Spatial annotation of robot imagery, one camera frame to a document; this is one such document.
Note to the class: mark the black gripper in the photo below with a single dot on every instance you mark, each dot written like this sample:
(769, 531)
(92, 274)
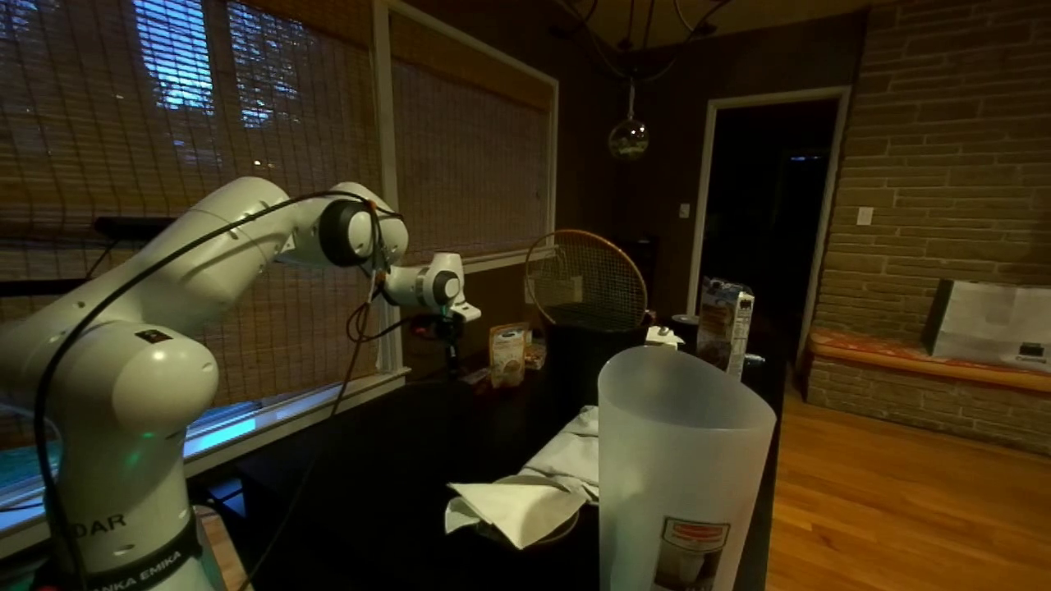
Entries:
(451, 332)

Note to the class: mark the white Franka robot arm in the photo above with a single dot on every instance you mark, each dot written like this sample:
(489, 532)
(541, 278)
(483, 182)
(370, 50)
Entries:
(120, 381)

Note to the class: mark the white folded napkin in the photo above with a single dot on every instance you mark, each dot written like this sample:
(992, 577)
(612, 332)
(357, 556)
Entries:
(513, 510)

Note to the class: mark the white door frame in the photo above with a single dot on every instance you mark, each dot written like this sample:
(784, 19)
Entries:
(702, 199)

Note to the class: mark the white light switch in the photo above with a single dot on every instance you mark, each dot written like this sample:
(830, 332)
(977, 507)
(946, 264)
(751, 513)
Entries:
(864, 216)

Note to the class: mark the wooden hearth bench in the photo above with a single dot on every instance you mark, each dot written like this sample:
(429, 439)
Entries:
(929, 368)

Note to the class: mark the white cardboard box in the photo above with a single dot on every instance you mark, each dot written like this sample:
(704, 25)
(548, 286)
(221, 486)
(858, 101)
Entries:
(989, 317)

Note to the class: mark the glass globe pendant lamp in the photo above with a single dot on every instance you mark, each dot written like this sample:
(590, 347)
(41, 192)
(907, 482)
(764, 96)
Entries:
(629, 137)

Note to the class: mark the white crumpled cloth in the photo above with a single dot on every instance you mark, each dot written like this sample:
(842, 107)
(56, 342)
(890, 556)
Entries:
(569, 450)

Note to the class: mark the clear frosted plastic bucket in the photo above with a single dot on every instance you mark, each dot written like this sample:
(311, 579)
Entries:
(679, 462)

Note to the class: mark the small woven window blind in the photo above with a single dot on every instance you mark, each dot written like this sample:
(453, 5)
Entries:
(472, 166)

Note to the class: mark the large woven window blind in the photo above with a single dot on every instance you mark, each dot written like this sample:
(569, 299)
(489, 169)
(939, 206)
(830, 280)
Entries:
(165, 134)

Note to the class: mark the round mesh hoop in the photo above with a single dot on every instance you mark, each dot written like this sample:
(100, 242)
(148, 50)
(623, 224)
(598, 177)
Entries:
(585, 280)

